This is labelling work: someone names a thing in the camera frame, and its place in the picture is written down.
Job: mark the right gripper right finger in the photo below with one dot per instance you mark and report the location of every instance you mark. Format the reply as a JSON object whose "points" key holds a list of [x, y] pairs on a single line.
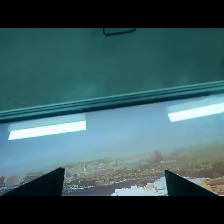
{"points": [[181, 186]]}

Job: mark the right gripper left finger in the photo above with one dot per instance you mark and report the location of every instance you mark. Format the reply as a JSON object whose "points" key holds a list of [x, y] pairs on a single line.
{"points": [[46, 185]]}

